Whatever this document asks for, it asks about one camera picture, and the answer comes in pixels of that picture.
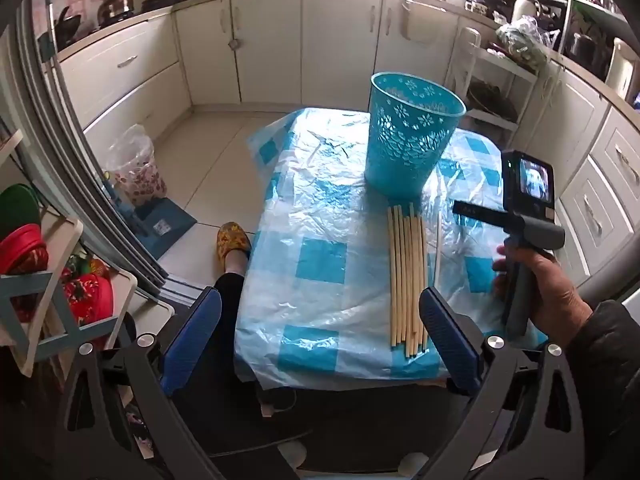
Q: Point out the single thin pale chopstick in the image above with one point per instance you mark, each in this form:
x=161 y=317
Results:
x=436 y=247

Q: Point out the grey sliding door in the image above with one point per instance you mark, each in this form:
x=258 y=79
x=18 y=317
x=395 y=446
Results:
x=55 y=175

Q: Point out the steel pot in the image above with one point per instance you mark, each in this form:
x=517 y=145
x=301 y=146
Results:
x=586 y=50

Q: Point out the blue dustpan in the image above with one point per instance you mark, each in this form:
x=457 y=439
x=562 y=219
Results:
x=160 y=220

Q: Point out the white thermos jug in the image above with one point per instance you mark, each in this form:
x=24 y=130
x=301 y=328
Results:
x=525 y=10

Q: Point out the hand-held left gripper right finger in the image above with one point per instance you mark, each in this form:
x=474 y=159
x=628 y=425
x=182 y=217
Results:
x=450 y=340

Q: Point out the black frying pan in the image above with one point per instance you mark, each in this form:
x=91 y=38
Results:
x=160 y=0

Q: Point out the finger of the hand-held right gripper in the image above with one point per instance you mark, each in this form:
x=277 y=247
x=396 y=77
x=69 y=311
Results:
x=480 y=212

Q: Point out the white kitchen cabinets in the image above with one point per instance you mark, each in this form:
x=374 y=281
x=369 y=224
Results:
x=280 y=45

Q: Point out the red plastic basin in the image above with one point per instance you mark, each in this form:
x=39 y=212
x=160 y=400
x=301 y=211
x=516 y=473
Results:
x=22 y=252

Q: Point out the white storage rack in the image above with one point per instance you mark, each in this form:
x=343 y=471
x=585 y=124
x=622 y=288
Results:
x=70 y=270

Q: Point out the red floral basin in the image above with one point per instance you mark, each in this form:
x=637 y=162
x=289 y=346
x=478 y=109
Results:
x=87 y=295

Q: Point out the yellow patterned slipper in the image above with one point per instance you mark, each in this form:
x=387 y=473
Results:
x=233 y=240

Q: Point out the person's right forearm dark sleeve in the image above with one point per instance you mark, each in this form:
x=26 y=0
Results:
x=607 y=390

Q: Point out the black wok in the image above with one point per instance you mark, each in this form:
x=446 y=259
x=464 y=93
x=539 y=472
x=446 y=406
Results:
x=67 y=27

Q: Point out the clear plastic trash bag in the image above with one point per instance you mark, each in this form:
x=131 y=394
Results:
x=136 y=170

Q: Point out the bundle of wooden chopsticks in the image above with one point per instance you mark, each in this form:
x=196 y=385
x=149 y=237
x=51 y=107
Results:
x=407 y=280

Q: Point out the person's right hand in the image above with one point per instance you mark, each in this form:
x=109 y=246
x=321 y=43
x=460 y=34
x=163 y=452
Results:
x=555 y=295

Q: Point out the plastic bag of greens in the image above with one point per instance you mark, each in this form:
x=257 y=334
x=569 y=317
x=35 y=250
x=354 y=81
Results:
x=522 y=42

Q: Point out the green plastic basin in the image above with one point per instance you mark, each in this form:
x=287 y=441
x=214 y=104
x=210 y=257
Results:
x=17 y=207

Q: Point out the person's leg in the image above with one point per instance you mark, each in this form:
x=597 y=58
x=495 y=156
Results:
x=229 y=280

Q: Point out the white trolley shelf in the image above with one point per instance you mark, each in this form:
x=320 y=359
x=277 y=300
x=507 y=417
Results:
x=492 y=75

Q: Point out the steel kettle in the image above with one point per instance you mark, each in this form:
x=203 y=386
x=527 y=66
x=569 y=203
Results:
x=116 y=7

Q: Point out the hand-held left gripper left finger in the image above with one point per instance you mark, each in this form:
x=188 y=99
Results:
x=192 y=345

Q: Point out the dark cloth on trolley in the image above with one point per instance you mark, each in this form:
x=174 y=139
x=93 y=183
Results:
x=492 y=100

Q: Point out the blue perforated plastic basket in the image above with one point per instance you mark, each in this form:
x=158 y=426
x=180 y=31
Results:
x=407 y=135

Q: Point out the teal stool frame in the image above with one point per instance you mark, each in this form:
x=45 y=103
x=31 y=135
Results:
x=35 y=310

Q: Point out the white electric kettle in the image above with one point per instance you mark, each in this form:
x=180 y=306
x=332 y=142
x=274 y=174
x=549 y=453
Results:
x=621 y=70

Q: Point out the blue checkered plastic tablecloth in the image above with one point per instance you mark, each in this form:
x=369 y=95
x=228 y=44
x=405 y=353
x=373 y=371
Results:
x=325 y=240

